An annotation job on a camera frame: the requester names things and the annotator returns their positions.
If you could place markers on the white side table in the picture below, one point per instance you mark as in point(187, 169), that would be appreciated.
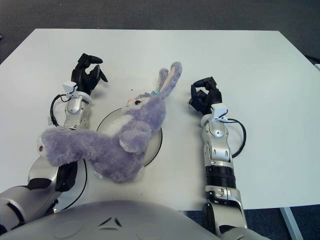
point(318, 67)

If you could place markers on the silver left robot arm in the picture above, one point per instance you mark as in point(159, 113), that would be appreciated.
point(75, 110)

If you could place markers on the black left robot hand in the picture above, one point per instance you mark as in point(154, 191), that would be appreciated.
point(85, 80)

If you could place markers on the white wrist module box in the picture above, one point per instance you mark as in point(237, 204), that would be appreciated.
point(69, 87)
point(220, 111)

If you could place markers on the grey metal table leg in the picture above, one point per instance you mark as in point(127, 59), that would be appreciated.
point(290, 217)

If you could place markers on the white left wrist module box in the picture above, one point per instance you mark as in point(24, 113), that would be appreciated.
point(69, 87)

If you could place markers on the grey robot torso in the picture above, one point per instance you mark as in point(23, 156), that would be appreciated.
point(112, 225)

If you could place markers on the purple plush bunny doll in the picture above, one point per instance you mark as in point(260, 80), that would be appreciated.
point(120, 147)

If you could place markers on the white right wrist module box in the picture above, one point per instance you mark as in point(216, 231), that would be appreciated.
point(220, 111)

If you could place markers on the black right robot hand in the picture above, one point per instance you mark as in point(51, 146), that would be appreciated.
point(207, 97)

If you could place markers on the white plate with black rim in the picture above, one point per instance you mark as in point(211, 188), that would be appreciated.
point(156, 147)

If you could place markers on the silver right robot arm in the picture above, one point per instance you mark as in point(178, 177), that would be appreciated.
point(220, 160)

